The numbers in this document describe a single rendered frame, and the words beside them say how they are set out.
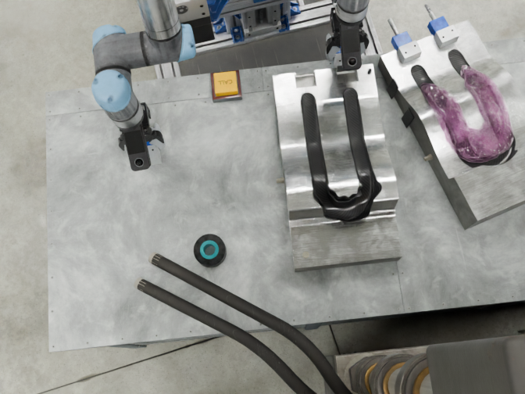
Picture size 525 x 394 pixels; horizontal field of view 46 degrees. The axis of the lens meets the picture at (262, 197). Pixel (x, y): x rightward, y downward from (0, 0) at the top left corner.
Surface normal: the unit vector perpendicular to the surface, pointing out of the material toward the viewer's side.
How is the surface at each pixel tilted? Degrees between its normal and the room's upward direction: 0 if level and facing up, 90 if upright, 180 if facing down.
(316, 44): 0
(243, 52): 0
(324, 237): 0
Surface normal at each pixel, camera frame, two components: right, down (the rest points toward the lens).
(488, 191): -0.04, -0.25
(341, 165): -0.08, -0.68
